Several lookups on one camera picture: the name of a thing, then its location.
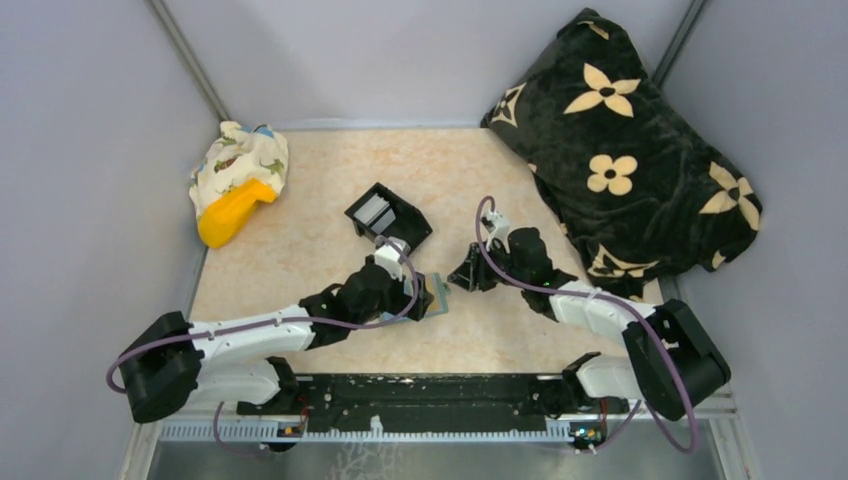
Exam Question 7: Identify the green card holder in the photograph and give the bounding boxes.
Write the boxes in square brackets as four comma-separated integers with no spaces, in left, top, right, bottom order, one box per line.
[380,271,453,326]

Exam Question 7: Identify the black plastic box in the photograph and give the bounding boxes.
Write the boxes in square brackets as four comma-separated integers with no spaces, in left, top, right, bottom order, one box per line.
[344,182,433,254]

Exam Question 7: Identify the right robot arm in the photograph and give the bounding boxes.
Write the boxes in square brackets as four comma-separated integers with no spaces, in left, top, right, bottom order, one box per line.
[448,227,731,421]

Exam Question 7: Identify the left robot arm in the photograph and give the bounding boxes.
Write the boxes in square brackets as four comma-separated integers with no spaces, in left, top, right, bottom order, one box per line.
[106,256,434,424]

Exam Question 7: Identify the white card in box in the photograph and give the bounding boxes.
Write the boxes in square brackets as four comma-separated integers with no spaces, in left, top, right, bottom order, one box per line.
[354,194,387,225]

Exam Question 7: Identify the black floral blanket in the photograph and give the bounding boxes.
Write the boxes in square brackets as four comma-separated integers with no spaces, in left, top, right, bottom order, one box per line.
[481,8,763,298]

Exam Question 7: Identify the yellow plastic object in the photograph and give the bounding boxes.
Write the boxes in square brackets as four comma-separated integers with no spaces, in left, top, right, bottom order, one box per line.
[197,179,279,248]

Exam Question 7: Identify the dinosaur print cloth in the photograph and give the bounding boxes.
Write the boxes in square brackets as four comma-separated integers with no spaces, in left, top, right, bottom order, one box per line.
[189,121,289,217]

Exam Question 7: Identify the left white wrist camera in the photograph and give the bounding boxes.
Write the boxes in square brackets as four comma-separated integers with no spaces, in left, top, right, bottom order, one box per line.
[374,235,410,281]

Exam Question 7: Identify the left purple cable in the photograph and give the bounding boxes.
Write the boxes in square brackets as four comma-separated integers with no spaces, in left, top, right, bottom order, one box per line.
[105,237,421,460]

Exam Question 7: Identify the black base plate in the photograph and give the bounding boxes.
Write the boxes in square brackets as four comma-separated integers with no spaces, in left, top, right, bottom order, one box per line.
[236,374,630,433]

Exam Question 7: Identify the aluminium frame rail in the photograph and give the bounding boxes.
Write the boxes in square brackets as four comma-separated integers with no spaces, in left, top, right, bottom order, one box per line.
[137,374,739,444]

